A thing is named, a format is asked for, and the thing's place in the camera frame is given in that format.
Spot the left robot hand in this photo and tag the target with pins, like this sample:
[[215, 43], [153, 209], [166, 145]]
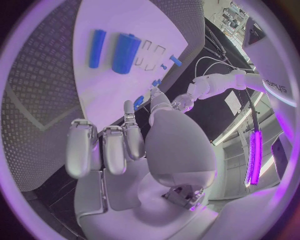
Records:
[[185, 103]]

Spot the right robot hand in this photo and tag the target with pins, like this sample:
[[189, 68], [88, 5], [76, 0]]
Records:
[[180, 150]]

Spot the blue plug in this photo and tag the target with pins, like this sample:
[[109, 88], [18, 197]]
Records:
[[159, 81]]

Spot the small blue peg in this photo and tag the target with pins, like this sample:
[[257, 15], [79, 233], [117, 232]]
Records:
[[154, 84], [163, 66]]

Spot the medium blue peg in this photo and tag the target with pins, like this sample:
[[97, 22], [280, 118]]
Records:
[[176, 60]]

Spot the blue gear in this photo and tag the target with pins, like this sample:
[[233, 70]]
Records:
[[138, 102]]

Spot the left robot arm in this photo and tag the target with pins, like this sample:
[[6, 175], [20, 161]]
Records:
[[215, 84]]

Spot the white task board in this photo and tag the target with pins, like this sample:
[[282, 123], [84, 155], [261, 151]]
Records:
[[122, 16]]

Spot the glowing light bar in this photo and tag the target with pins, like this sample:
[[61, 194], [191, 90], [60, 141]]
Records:
[[256, 159]]

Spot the thick blue cylinder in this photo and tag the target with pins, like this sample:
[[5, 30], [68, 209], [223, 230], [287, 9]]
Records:
[[125, 54]]

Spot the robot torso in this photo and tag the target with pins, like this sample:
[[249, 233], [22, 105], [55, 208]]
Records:
[[264, 56]]

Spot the workshop rack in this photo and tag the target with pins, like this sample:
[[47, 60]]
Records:
[[235, 16]]

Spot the thin blue cylinder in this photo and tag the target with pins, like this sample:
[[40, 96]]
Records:
[[96, 48]]

